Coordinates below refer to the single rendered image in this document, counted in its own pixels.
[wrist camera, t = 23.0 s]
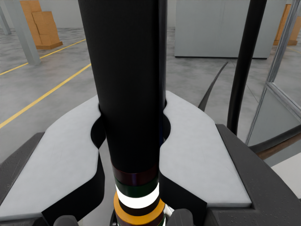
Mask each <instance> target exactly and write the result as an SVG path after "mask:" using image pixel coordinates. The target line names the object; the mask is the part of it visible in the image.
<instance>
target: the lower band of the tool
mask: <svg viewBox="0 0 301 226"><path fill-rule="evenodd" d="M164 206H165V203H164V202H163V201H162V200H161V199H160V201H159V204H158V205H157V207H156V208H155V209H154V210H153V211H152V212H151V213H149V214H147V215H144V216H132V215H129V214H127V213H126V212H125V211H123V209H122V208H121V207H120V204H119V200H118V193H117V191H116V193H115V196H114V208H115V211H116V213H117V215H118V216H119V217H120V218H121V219H122V220H123V221H125V222H126V223H129V224H132V225H144V224H147V223H149V222H152V221H153V220H155V219H156V218H157V217H158V216H159V215H160V214H161V212H162V210H163V209H164Z"/></svg>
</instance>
